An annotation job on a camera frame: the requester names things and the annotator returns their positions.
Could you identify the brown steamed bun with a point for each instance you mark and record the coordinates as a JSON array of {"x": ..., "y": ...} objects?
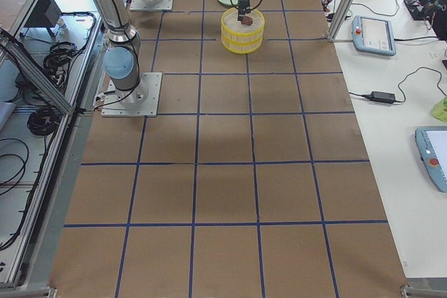
[{"x": 246, "y": 20}]

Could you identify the yellow steamer basket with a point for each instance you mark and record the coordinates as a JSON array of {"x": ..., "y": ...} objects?
[
  {"x": 241, "y": 47},
  {"x": 235, "y": 30}
]

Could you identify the teach pendant far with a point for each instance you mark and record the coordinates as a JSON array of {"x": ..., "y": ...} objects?
[{"x": 372, "y": 35}]

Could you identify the teach pendant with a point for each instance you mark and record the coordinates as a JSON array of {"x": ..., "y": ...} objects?
[
  {"x": 431, "y": 143},
  {"x": 372, "y": 35}
]

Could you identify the black power adapter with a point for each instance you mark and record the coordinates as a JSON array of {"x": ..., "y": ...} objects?
[{"x": 380, "y": 97}]

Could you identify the green plastic object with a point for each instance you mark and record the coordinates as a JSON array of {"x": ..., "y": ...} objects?
[{"x": 439, "y": 110}]

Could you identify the teach pendant near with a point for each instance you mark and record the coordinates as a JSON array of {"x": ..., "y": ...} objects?
[{"x": 431, "y": 143}]

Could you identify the aluminium frame rail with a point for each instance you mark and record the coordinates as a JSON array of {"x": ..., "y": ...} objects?
[{"x": 16, "y": 52}]

